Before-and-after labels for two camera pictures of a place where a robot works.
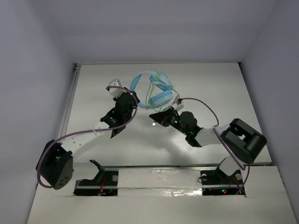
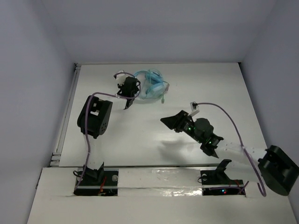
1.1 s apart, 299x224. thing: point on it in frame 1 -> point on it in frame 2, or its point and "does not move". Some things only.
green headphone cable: (151, 83) -> (162, 100)
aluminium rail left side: (77, 68) does not move
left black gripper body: (114, 118) -> (128, 92)
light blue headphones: (160, 81) -> (152, 85)
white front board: (161, 195) does not move
